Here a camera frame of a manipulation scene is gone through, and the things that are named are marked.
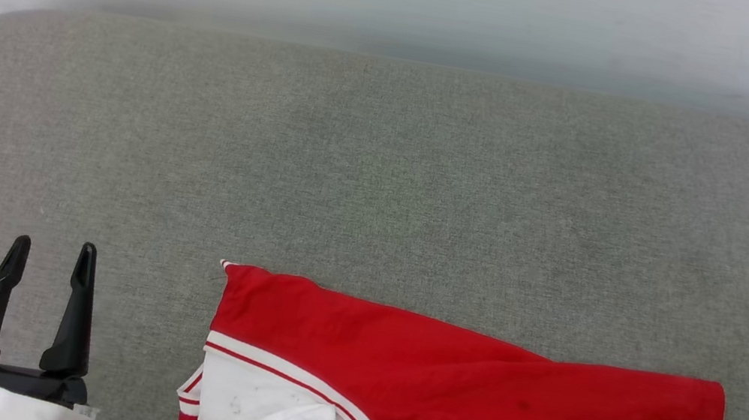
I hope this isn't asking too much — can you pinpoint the red jersey with white trim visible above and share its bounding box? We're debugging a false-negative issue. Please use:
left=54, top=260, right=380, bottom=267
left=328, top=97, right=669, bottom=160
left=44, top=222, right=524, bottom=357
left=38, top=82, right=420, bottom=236
left=172, top=255, right=749, bottom=420

